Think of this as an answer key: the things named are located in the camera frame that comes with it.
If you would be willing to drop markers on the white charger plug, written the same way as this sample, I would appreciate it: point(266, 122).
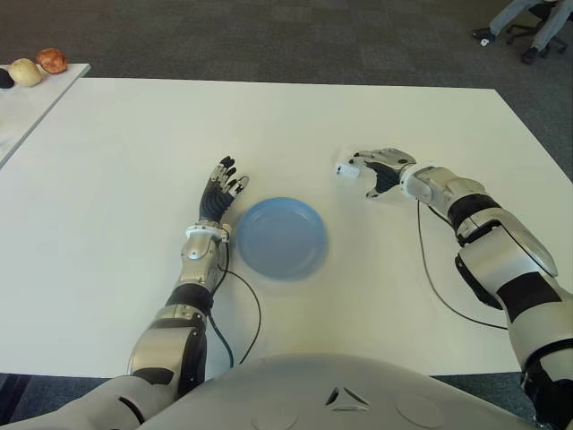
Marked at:
point(347, 171)

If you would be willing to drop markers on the small black round object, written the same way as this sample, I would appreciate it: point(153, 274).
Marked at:
point(4, 79)

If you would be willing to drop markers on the blue round plate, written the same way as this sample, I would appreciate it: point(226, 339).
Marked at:
point(282, 237)

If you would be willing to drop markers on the white side table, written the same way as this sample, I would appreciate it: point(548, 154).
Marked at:
point(36, 103)

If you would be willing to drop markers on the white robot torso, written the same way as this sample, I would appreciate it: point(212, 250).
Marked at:
point(313, 394)

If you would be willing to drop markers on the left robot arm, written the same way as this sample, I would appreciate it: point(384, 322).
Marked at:
point(197, 255)

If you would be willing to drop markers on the black office chair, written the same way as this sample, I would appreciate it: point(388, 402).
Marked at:
point(524, 28)

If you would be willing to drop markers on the pale yellow round fruit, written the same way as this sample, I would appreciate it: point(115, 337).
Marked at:
point(25, 72)

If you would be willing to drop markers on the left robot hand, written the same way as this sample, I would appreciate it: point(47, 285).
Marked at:
point(217, 201)

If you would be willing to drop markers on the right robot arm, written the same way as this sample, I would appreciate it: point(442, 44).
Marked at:
point(492, 269)

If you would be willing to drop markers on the seated person in jeans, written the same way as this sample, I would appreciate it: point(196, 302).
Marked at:
point(548, 27)

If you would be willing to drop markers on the reddish brown round fruit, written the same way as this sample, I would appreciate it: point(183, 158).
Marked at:
point(51, 61)

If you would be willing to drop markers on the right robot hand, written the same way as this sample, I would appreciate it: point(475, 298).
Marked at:
point(389, 161)

